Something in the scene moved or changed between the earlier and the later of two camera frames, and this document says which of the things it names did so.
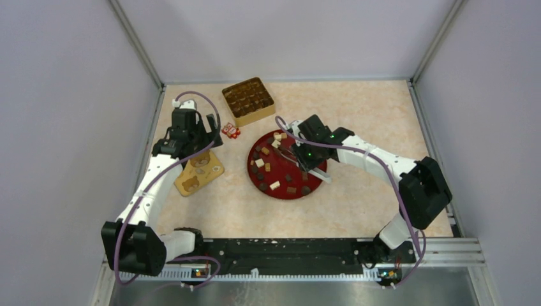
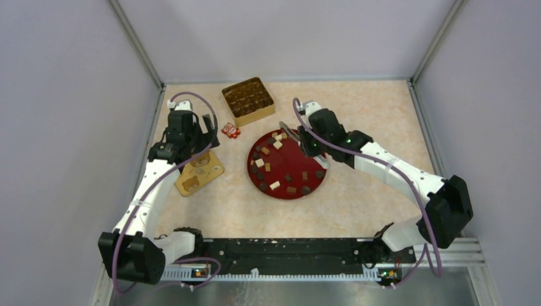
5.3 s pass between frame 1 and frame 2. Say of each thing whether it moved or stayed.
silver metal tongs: moved
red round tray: stayed
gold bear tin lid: stayed
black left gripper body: stayed
